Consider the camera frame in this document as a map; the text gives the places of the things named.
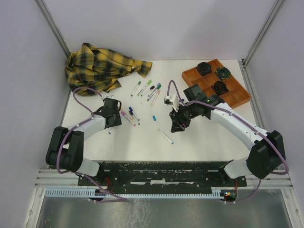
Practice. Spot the aluminium frame post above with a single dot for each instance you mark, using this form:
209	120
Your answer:
52	25
273	13

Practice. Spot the yellow plaid shirt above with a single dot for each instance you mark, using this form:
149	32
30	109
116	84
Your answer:
100	68

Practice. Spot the right aluminium frame post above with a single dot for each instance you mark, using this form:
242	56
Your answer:
273	13

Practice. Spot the left aluminium frame post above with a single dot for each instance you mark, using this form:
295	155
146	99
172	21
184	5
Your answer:
52	25

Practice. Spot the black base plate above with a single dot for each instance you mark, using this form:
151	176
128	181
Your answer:
150	177

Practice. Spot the green blue rolled sock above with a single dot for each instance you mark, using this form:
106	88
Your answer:
222	73

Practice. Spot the pink cap marker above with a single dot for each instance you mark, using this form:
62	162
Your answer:
155	98

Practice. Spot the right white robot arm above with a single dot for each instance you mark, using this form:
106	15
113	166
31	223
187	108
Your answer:
266	149

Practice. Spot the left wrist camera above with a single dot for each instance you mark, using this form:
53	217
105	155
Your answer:
109	96

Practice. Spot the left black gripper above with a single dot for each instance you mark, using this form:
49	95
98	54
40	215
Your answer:
118	120

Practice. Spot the light green cap marker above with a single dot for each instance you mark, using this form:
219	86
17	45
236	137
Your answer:
144	87

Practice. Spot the dark floral rolled sock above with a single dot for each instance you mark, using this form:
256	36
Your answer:
220	88

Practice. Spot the magenta cap marker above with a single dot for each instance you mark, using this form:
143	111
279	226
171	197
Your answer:
128	118

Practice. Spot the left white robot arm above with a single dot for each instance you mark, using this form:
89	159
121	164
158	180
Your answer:
66	148

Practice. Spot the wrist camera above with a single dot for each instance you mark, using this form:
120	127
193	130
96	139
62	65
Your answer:
109	96
174	100

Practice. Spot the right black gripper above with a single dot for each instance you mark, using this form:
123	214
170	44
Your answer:
177	120

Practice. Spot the black cap marker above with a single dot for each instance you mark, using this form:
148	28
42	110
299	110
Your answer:
147	91

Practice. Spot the purple cap marker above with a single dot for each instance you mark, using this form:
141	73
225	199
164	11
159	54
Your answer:
153	93

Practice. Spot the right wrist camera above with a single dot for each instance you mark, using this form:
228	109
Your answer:
174	100

